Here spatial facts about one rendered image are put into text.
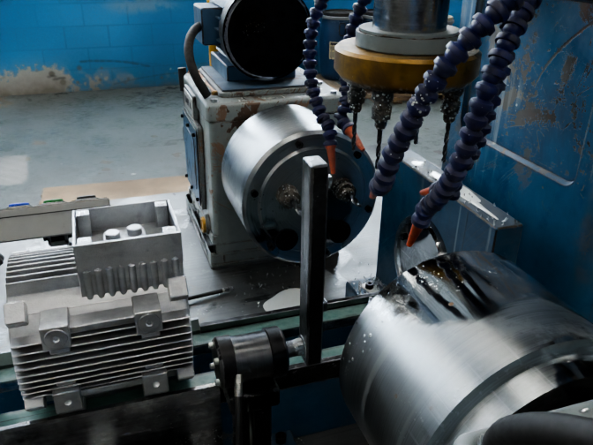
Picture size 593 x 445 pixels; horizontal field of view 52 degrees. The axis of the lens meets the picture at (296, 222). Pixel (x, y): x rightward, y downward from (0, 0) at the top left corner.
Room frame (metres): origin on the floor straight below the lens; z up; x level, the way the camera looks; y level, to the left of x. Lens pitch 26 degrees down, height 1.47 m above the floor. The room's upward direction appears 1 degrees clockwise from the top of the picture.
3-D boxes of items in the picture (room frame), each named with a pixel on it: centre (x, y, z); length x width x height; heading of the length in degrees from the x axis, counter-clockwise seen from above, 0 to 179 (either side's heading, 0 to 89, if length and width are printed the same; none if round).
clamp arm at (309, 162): (0.59, -0.02, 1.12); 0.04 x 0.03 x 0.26; 109
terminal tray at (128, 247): (0.66, 0.21, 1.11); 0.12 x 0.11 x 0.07; 109
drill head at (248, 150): (1.10, 0.02, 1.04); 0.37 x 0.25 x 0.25; 19
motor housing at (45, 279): (0.64, 0.24, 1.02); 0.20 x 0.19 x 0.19; 109
